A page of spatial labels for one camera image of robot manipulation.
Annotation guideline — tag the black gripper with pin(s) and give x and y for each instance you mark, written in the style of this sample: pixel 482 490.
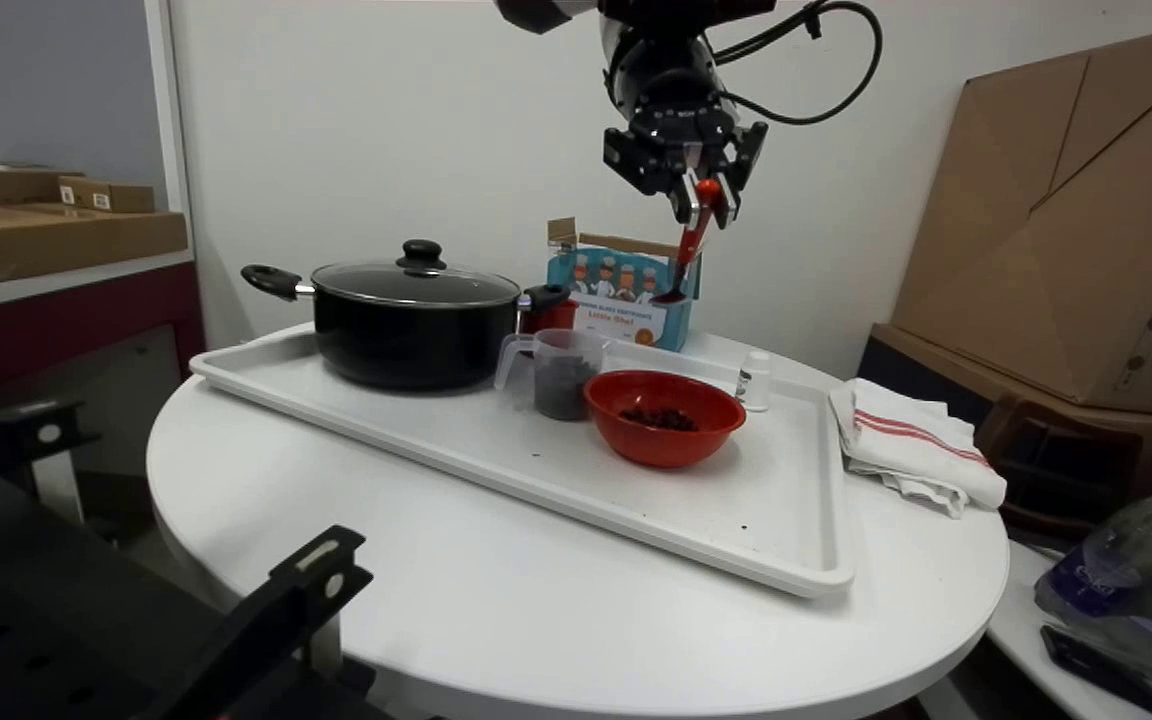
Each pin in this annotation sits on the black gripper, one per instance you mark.
pixel 671 113

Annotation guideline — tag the white plastic tray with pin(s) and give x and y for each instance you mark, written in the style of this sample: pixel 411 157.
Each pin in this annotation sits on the white plastic tray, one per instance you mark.
pixel 538 463

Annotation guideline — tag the white towel with red stripes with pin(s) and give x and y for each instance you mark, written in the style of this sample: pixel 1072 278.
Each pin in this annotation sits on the white towel with red stripes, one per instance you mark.
pixel 917 445

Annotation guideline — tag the dark wooden frame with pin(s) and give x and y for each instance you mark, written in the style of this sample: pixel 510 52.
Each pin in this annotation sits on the dark wooden frame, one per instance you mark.
pixel 1058 463

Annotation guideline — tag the glass lid with black knob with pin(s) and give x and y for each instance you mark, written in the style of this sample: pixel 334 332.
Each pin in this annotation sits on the glass lid with black knob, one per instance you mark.
pixel 421 258

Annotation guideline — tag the red bowl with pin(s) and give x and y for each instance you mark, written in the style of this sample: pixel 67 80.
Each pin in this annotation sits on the red bowl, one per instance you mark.
pixel 651 441

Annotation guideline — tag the flat brown cardboard box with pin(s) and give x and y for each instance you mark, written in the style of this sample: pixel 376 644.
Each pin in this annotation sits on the flat brown cardboard box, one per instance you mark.
pixel 59 244

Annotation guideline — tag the clear plastic measuring jug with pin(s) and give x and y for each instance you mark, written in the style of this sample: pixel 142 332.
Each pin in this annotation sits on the clear plastic measuring jug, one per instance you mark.
pixel 556 386

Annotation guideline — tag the clear plastic bag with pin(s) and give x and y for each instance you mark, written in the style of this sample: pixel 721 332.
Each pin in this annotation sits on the clear plastic bag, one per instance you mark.
pixel 1142 586

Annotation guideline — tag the long brown cardboard box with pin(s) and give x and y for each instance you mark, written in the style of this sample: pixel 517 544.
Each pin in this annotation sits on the long brown cardboard box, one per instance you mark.
pixel 17 185

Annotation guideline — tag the large brown cardboard box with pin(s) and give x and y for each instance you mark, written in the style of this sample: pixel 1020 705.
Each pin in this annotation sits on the large brown cardboard box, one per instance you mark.
pixel 1082 252

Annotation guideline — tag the white topped maroon desk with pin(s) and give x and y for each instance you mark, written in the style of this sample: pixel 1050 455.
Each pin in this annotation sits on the white topped maroon desk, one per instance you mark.
pixel 59 327

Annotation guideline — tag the small clear bottle white cap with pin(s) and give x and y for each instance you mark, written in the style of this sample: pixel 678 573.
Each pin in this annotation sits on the small clear bottle white cap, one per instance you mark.
pixel 755 383

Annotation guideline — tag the black metal mount bracket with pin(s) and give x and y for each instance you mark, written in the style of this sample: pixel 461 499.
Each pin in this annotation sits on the black metal mount bracket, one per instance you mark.
pixel 276 612

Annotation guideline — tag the blue printed cardboard box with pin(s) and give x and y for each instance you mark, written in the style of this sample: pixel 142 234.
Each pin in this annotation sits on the blue printed cardboard box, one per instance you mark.
pixel 620 284

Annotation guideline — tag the black cooking pot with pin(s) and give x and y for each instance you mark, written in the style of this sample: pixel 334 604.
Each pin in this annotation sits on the black cooking pot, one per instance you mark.
pixel 402 346

